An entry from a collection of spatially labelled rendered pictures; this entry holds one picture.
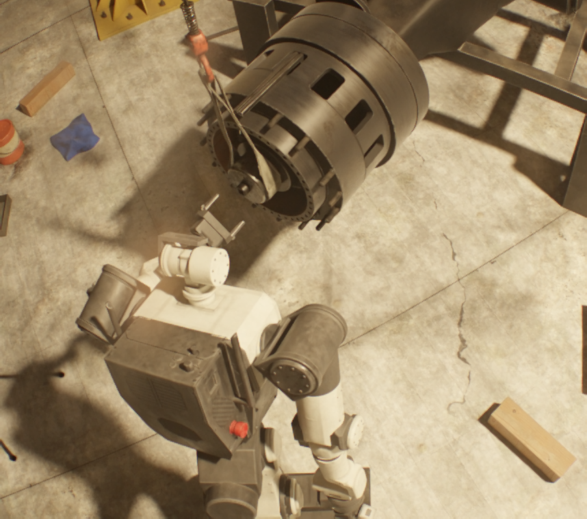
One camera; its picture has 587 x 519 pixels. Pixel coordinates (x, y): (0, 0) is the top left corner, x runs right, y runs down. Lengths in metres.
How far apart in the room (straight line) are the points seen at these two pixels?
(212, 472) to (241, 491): 0.07
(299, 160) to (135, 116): 1.88
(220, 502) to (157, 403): 0.30
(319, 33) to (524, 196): 1.41
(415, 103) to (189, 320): 1.18
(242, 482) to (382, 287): 1.54
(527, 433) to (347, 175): 1.17
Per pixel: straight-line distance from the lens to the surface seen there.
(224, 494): 1.40
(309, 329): 1.15
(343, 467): 1.48
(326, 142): 1.88
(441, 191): 3.04
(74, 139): 3.62
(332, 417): 1.27
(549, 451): 2.46
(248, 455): 1.40
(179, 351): 1.16
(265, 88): 1.90
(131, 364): 1.17
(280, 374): 1.13
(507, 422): 2.46
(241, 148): 2.06
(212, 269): 1.17
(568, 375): 2.68
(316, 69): 1.96
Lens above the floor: 2.41
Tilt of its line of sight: 54 degrees down
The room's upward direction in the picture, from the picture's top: 13 degrees counter-clockwise
